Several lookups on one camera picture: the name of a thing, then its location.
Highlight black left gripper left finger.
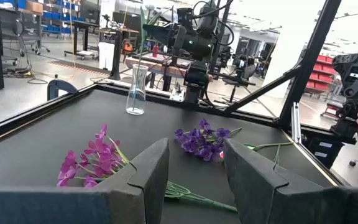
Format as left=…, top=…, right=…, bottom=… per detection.
left=0, top=138, right=170, bottom=224

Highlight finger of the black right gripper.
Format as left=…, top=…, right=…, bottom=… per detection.
left=165, top=25, right=183, bottom=48
left=142, top=24, right=168, bottom=45

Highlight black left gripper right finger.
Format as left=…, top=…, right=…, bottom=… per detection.
left=223, top=138, right=358, bottom=224

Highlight magenta artificial flower bunch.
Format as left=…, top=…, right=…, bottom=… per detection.
left=57, top=123, right=239, bottom=214

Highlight slim clear glass vase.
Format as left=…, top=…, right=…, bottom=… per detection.
left=125, top=63, right=149, bottom=116

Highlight purple artificial flower bunch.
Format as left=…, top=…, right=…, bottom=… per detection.
left=175, top=118, right=243, bottom=162

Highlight wooden workbench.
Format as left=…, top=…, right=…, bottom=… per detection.
left=125, top=55, right=198, bottom=79

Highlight black pole stand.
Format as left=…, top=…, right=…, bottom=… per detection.
left=108, top=29, right=123, bottom=81

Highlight black box with white labels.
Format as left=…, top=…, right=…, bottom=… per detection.
left=302, top=136, right=344, bottom=169

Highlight black side table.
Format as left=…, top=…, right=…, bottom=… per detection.
left=63, top=20, right=100, bottom=60

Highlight blue bin shelf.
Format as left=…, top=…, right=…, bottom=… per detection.
left=41, top=0, right=81, bottom=35

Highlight black C-clamp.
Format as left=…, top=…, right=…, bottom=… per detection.
left=47, top=78, right=79, bottom=101

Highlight red bin shelf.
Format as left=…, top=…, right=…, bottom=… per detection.
left=304, top=55, right=337, bottom=94

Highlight silver frame bracket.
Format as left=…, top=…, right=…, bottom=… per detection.
left=291, top=101, right=302, bottom=144

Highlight black aluminium table frame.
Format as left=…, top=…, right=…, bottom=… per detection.
left=0, top=0, right=343, bottom=150

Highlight black leader arm handle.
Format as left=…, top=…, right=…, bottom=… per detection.
left=330, top=53, right=358, bottom=147

